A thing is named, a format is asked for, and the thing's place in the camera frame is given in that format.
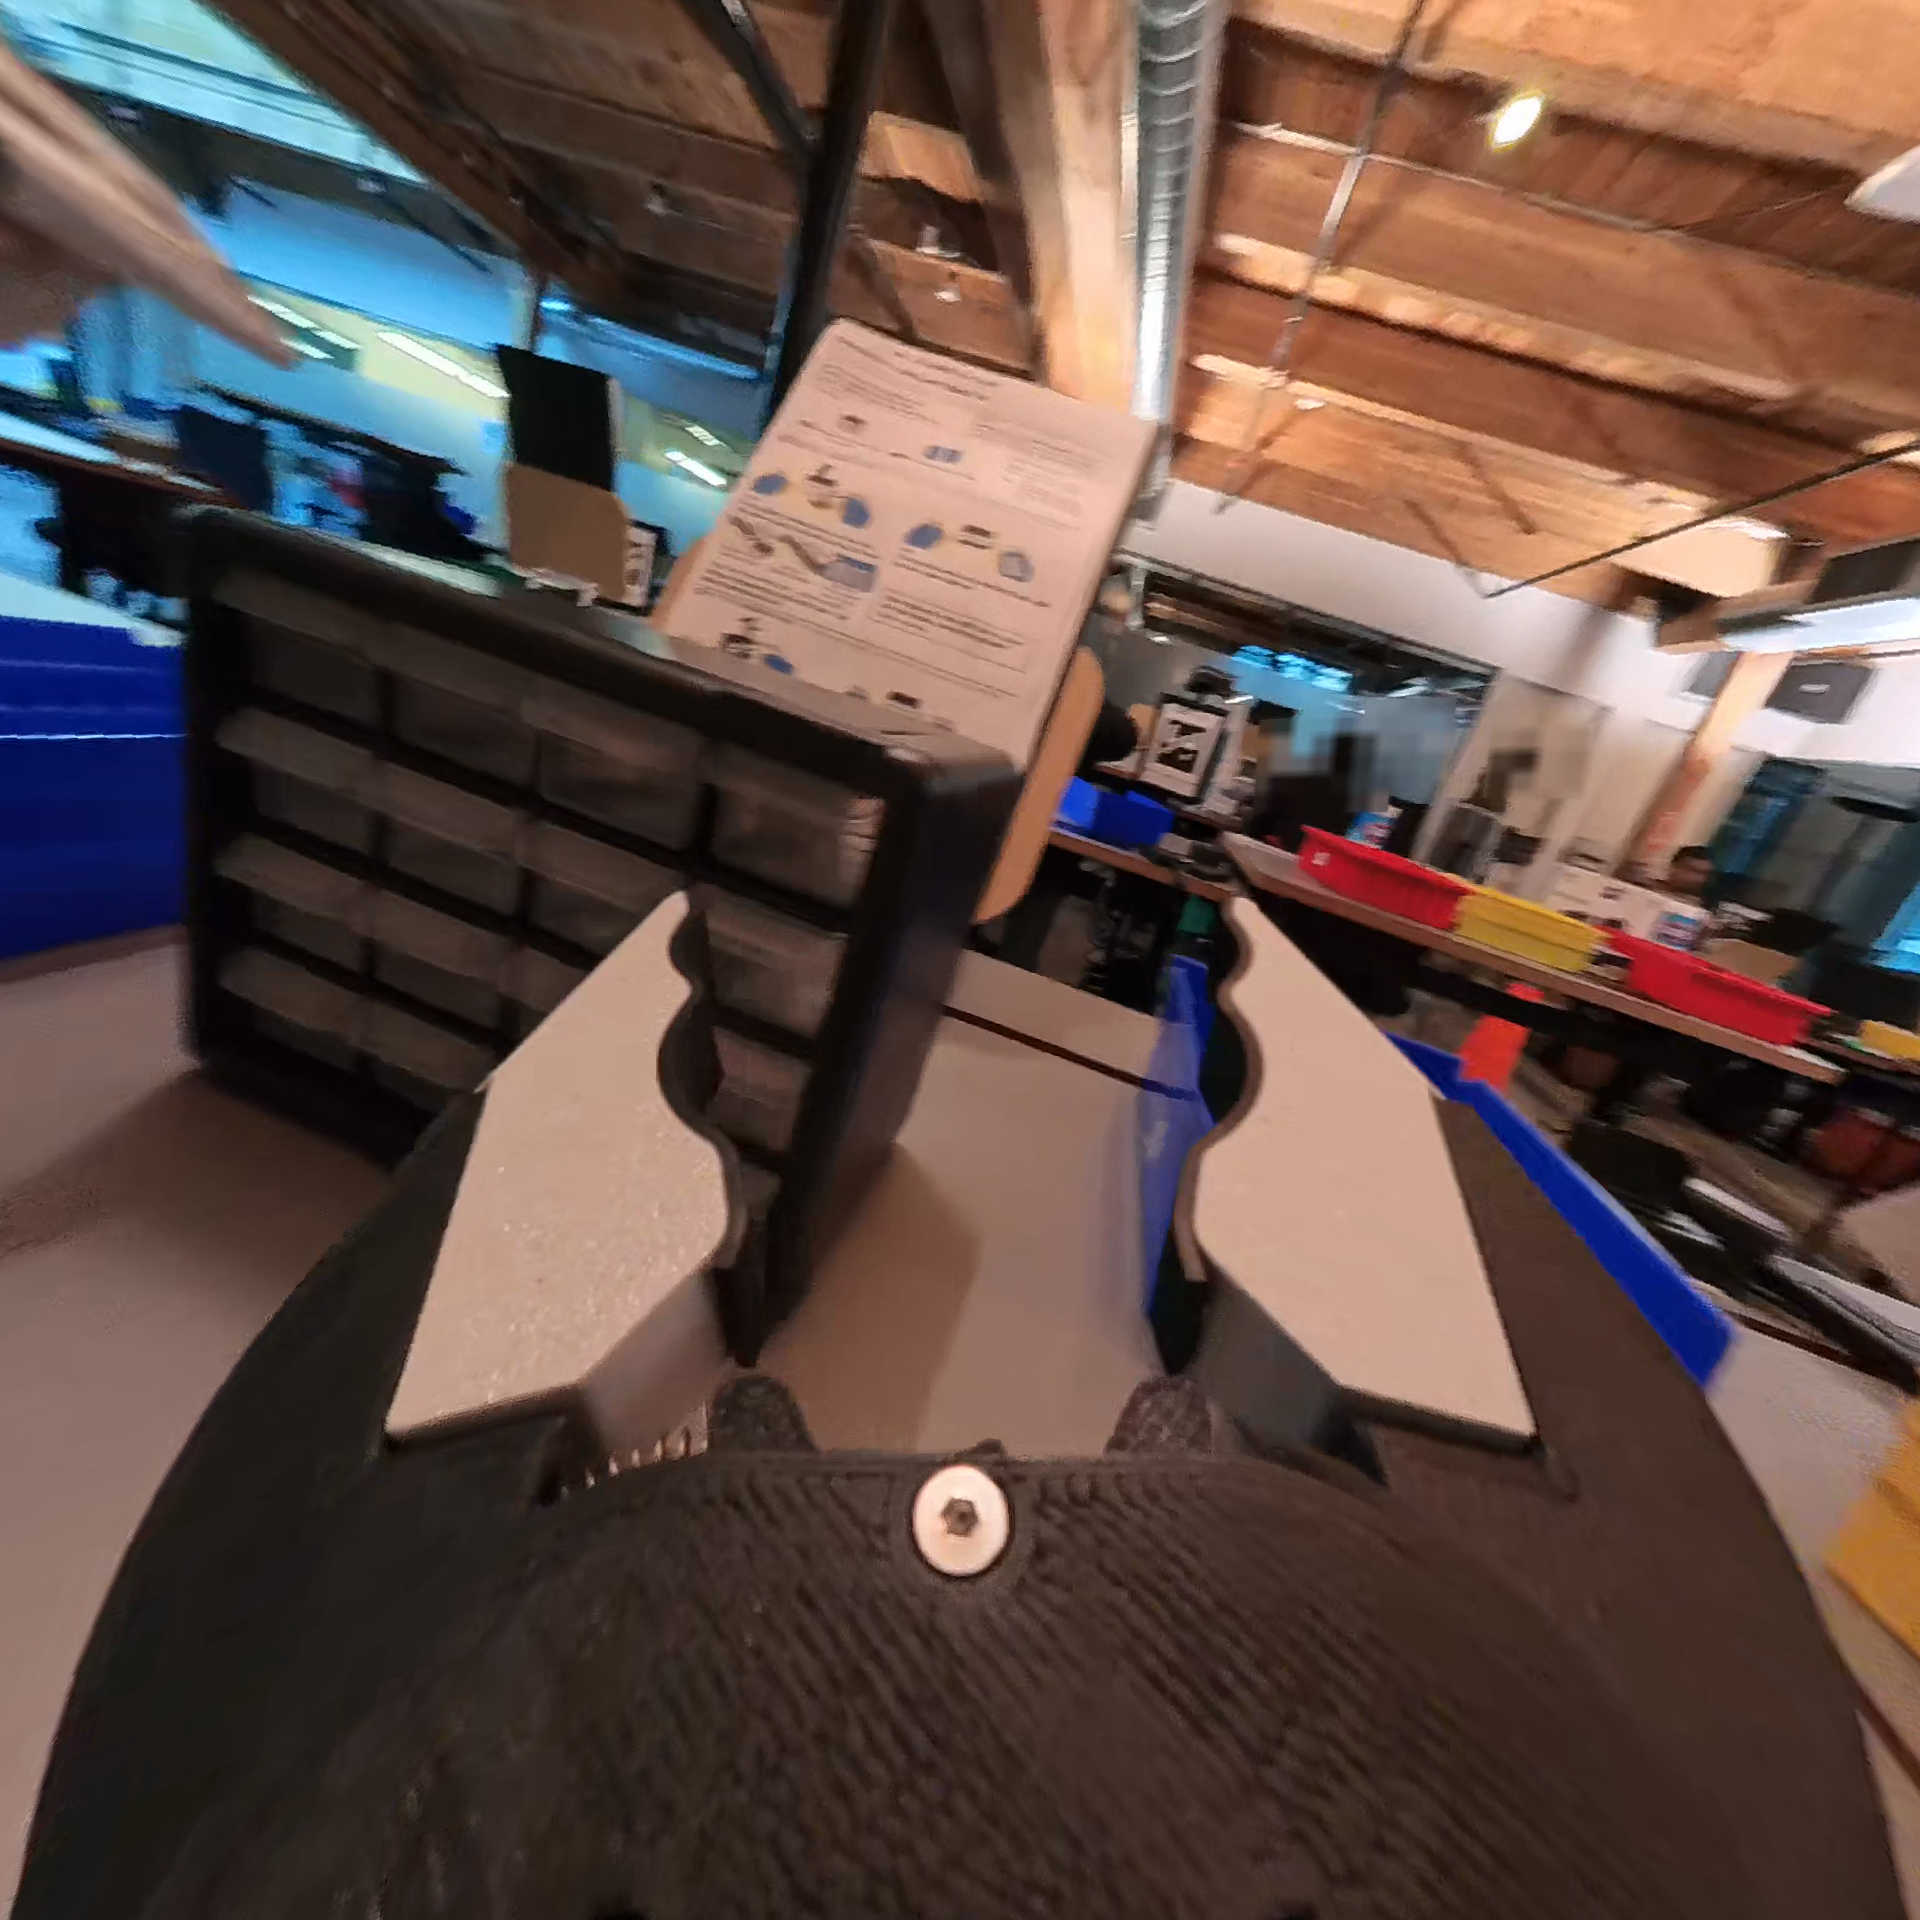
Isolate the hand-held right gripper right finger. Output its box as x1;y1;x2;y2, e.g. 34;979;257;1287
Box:
1149;898;1536;1448

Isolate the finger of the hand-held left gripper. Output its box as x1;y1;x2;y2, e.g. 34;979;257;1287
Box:
0;45;303;370

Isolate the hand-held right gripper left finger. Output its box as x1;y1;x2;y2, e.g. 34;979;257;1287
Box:
386;892;750;1479

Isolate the deep blue bin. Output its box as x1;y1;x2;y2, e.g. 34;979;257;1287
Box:
1135;950;1738;1385

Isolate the black drawer cabinet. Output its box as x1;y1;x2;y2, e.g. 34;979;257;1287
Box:
178;507;1025;1321

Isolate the large shallow blue bin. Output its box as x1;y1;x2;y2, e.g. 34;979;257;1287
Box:
0;613;195;963

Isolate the long wooden-edged table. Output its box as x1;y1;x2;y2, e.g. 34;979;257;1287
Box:
1224;832;1855;1142

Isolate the yellow basket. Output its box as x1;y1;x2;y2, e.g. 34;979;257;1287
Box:
1457;886;1607;975

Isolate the red basket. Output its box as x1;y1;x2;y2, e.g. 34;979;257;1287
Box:
1297;825;1480;928
1613;930;1836;1048

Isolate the small blue bin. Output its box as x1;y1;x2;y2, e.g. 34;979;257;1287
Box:
1054;776;1176;846

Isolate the set of cabinet drawers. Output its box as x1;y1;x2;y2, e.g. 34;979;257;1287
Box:
218;607;889;1158

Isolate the cardboard box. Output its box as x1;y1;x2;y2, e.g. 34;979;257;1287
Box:
503;457;632;603

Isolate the yellow plastic bin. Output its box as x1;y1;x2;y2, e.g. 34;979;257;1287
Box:
1828;1402;1920;1658

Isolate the black steel column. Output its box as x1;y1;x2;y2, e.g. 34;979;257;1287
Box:
765;0;902;422

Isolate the white instruction sheet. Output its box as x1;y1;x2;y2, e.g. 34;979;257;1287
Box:
656;320;1164;751

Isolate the silver ventilation duct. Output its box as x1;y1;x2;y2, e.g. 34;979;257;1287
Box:
1133;0;1226;437

